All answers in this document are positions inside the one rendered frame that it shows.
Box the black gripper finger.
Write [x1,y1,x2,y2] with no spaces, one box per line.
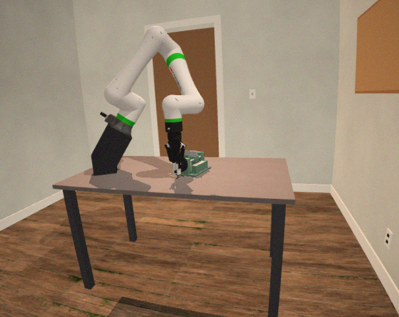
[174,143,186,175]
[164,143,176,172]

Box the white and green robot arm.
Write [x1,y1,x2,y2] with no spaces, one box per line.
[100,26,204,136]

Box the green clamp slide with handwheel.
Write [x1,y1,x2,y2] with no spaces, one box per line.
[179,151,211,177]

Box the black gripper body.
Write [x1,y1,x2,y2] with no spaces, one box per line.
[167,132,182,149]

